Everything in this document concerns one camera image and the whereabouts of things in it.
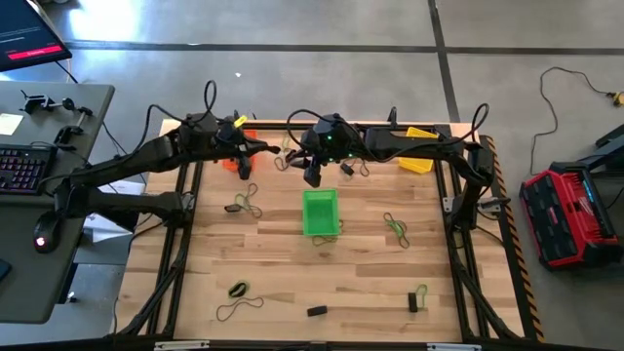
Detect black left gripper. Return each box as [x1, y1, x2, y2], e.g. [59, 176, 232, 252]
[215, 118, 282, 181]

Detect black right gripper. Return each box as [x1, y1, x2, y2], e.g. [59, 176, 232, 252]
[284, 113, 365, 189]

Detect orange plastic basket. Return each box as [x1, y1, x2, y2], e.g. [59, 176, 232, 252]
[222, 129, 258, 173]

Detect green plastic basket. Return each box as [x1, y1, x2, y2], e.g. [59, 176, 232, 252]
[301, 188, 341, 238]

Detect yellow plastic basket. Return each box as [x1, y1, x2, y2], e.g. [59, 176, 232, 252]
[398, 126, 441, 176]

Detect white paper sheets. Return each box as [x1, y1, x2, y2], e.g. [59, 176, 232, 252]
[85, 178, 147, 244]

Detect black desk clamp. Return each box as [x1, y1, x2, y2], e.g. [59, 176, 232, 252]
[52, 105, 95, 150]
[19, 89, 77, 116]

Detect black computer mouse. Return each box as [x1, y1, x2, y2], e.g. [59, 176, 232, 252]
[32, 210, 63, 254]

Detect black backlit keyboard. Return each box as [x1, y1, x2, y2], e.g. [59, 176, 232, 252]
[0, 144, 59, 196]

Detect yellow black hazard strip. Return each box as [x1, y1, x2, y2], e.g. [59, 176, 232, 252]
[480, 134, 546, 342]

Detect white paper note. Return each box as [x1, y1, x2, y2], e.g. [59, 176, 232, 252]
[0, 112, 24, 137]

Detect black computer monitor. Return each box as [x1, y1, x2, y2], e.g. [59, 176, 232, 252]
[0, 0, 73, 73]

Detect grey desk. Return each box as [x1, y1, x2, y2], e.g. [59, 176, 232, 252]
[0, 81, 116, 326]

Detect red and black toolbox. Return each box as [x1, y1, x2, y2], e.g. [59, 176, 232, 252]
[519, 160, 624, 272]

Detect black equipment stand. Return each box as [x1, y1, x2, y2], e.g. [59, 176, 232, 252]
[579, 124, 624, 172]

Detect black aluminium table frame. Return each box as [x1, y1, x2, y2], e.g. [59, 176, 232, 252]
[114, 119, 526, 342]

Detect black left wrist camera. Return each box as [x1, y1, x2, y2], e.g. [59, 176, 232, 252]
[217, 116, 241, 138]

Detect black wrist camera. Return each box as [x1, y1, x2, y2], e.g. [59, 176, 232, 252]
[217, 116, 241, 138]
[311, 114, 345, 142]

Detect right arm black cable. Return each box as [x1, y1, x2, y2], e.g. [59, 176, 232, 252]
[286, 102, 490, 163]

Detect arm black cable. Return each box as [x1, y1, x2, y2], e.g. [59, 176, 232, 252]
[286, 102, 490, 163]
[140, 79, 219, 147]

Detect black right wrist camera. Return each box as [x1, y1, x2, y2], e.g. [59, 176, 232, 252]
[311, 114, 345, 142]

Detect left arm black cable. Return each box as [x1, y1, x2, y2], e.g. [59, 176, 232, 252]
[140, 79, 219, 147]

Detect black desk cable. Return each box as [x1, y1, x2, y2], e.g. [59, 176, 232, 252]
[99, 121, 147, 162]

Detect white metal bracket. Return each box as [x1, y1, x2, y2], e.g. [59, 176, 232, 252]
[153, 339, 211, 351]
[426, 342, 483, 351]

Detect black floor cable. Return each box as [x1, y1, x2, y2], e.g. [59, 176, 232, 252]
[528, 65, 616, 176]

